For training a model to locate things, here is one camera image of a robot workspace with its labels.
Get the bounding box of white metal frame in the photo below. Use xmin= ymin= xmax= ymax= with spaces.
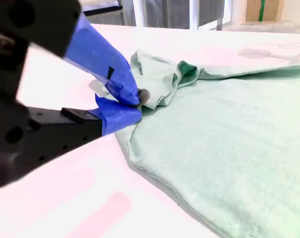
xmin=120 ymin=0 xmax=225 ymax=32

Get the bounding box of pale green T-shirt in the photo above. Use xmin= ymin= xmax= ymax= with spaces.
xmin=115 ymin=49 xmax=300 ymax=238

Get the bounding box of green strap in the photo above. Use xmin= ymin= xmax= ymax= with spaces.
xmin=259 ymin=0 xmax=266 ymax=22

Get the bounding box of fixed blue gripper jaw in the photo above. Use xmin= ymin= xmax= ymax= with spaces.
xmin=28 ymin=95 xmax=142 ymax=174

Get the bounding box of brown cardboard box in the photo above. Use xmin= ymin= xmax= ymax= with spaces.
xmin=245 ymin=0 xmax=284 ymax=22

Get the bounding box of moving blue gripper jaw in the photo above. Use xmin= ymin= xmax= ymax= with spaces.
xmin=0 ymin=0 xmax=151 ymax=108

